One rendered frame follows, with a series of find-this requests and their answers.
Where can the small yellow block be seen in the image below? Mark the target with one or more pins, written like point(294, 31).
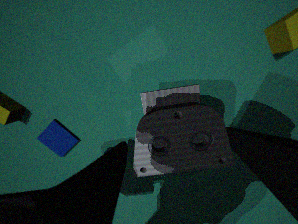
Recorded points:
point(282, 35)

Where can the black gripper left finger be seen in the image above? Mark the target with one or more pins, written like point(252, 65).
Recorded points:
point(88, 197)

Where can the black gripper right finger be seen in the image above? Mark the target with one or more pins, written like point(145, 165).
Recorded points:
point(273, 159)

